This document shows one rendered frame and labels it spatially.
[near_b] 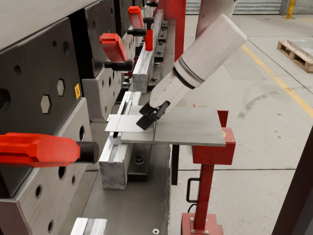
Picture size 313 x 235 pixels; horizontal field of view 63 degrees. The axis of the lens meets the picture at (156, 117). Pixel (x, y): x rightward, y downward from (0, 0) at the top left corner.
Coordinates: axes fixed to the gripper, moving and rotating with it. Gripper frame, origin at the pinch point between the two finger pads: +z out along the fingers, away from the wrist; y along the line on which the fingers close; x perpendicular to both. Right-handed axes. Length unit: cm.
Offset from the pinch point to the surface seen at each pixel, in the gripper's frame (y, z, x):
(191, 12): -745, 35, 104
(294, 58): -354, -54, 216
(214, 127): 0.8, -10.1, 15.7
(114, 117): -2.3, 7.5, -5.6
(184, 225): -33, 58, 71
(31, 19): 41, -23, -24
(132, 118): -2.4, 4.3, -1.7
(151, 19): -16.0, -17.3, -13.8
